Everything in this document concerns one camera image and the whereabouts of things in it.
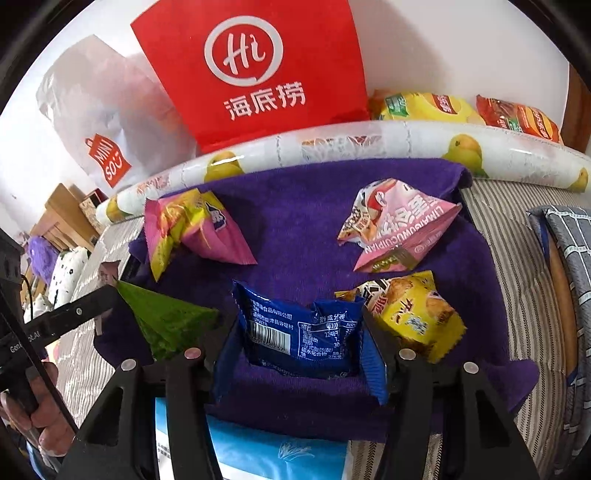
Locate striped tablecloth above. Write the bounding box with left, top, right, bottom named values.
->
left=44, top=180, right=591, bottom=480

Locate white spotted plush toy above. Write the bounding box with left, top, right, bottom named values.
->
left=23, top=247, right=90, bottom=324

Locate purple plush toy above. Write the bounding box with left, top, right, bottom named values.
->
left=25, top=235, right=58, bottom=284

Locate patterned picture frame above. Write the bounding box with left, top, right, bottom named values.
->
left=78, top=189, right=112, bottom=236

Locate purple towel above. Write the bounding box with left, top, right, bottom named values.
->
left=92, top=157, right=541, bottom=444

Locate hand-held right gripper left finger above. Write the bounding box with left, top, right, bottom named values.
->
left=55, top=314, right=242, bottom=480

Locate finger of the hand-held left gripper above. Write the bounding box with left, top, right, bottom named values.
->
left=44, top=285, right=122, bottom=344

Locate red paper bag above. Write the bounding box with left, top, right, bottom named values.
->
left=130, top=0, right=369, bottom=153

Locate brown door frame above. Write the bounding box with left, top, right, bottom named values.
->
left=561, top=62, right=591, bottom=155

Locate blue snack packet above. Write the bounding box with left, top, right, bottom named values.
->
left=231, top=279, right=368, bottom=381

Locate grey plaid cloth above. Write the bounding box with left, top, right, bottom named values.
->
left=526, top=205, right=591, bottom=462

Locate lemon print plastic roll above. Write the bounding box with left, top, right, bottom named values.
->
left=95, top=119, right=591, bottom=227

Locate white plastic shopping bag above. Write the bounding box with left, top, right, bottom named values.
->
left=36, top=34, right=204, bottom=190

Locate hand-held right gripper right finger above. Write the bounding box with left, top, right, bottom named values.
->
left=361, top=307, right=541, bottom=480

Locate orange chip bag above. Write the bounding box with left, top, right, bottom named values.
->
left=475, top=95, right=564, bottom=145

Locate person's left hand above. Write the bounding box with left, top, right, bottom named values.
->
left=0, top=364, right=80, bottom=462

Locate brown board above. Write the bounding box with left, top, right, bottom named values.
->
left=547, top=235, right=580, bottom=374

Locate green snack packet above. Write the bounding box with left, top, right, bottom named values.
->
left=115, top=279, right=220, bottom=361

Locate pink yellow snack packet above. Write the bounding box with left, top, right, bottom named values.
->
left=144, top=189, right=258, bottom=282

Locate blue tissue box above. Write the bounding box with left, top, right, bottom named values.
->
left=154, top=397, right=352, bottom=480

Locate yellow chip bag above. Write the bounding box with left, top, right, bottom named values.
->
left=368, top=90, right=485, bottom=125

